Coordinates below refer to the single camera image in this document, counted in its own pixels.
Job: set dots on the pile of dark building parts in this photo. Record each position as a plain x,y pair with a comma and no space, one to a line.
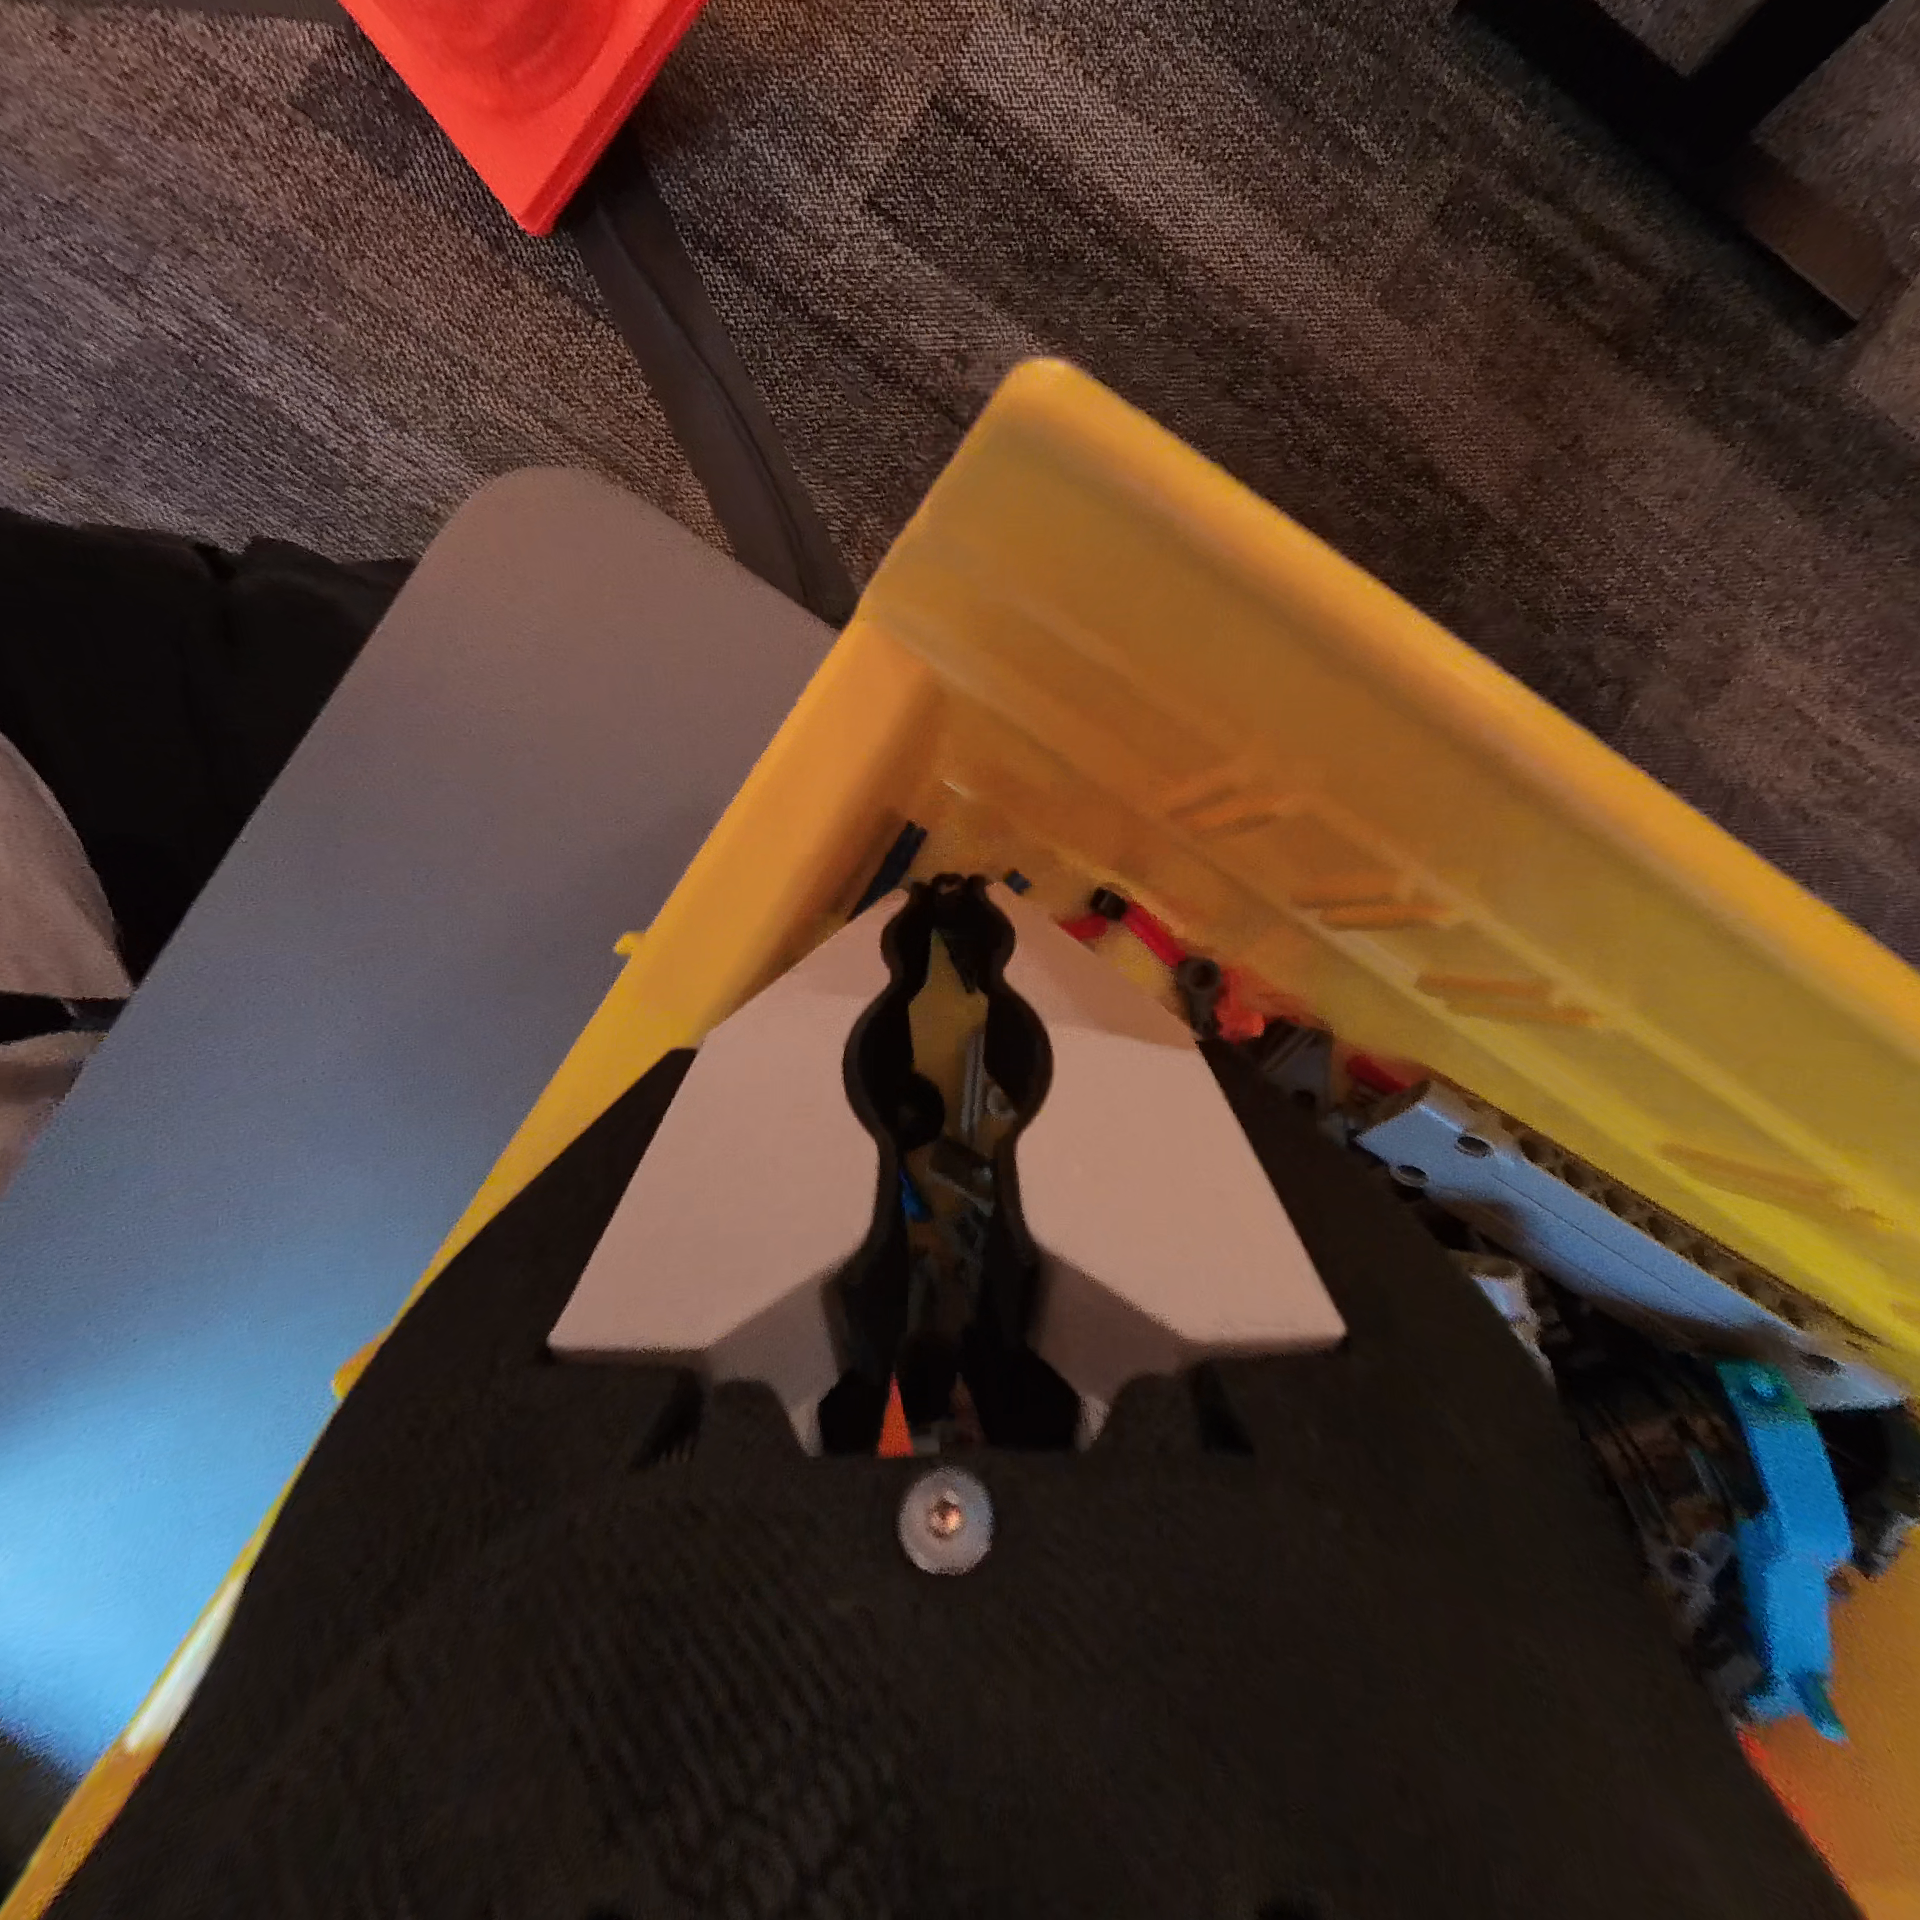
1635,1441

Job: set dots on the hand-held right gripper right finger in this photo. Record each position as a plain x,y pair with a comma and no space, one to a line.
1170,1200

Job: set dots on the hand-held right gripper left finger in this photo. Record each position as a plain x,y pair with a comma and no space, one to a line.
720,1200

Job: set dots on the blue brick separator tool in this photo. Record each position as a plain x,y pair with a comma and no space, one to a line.
1785,1531

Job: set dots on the light grey panel plate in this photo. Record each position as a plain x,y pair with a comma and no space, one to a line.
1500,1184

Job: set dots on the yellow plastic parts bin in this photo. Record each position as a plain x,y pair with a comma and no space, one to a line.
1201,631

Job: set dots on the orange plastic object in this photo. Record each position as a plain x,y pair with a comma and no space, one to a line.
525,91

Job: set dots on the light grey perforated beam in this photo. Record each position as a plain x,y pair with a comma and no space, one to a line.
1681,1232

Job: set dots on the dark metal desk foot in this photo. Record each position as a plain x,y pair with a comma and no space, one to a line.
705,375

